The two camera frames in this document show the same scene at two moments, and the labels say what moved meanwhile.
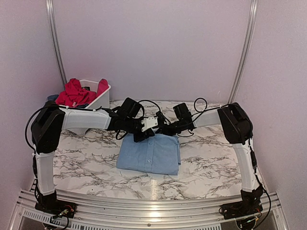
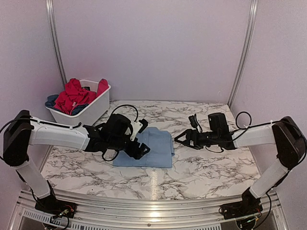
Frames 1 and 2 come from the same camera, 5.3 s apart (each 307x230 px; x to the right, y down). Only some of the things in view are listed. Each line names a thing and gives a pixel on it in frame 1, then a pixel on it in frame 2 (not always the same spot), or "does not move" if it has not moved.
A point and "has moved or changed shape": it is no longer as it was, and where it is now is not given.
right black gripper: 164,130 -> 189,133
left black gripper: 147,132 -> 132,152
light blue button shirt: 159,154 has moved or changed shape
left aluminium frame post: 53,31 does not move
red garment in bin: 74,95 does not move
